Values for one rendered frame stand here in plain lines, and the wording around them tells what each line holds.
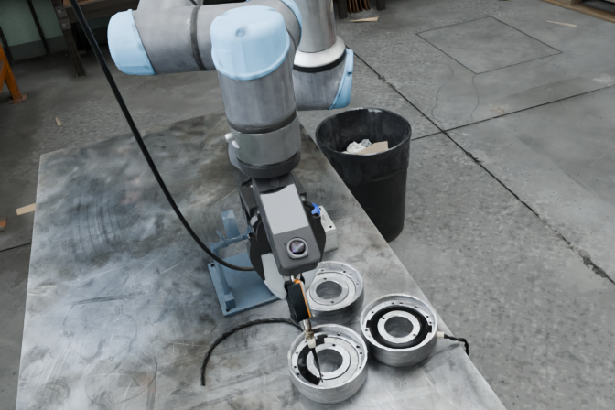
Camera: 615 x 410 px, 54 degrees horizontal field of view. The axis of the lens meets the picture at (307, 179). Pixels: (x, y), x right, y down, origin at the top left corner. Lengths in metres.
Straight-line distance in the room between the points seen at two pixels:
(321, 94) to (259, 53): 0.60
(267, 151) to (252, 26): 0.13
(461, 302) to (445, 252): 0.25
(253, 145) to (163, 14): 0.20
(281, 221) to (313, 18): 0.54
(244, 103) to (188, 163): 0.74
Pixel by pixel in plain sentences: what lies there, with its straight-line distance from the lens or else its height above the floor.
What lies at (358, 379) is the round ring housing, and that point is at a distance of 0.80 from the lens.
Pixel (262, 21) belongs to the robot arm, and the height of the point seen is 1.28.
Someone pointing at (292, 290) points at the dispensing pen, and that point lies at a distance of 0.75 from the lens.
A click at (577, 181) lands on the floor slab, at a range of 2.66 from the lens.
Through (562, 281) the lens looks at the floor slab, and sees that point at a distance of 2.18.
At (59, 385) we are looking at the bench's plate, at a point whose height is 0.80.
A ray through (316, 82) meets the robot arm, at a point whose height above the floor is 0.99.
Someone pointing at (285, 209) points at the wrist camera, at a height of 1.09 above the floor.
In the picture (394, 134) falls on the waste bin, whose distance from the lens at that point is 2.23.
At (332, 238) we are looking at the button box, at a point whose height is 0.83.
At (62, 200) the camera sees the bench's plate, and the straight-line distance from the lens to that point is 1.34.
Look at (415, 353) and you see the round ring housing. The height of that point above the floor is 0.83.
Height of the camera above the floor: 1.47
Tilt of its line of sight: 34 degrees down
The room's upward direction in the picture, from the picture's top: 7 degrees counter-clockwise
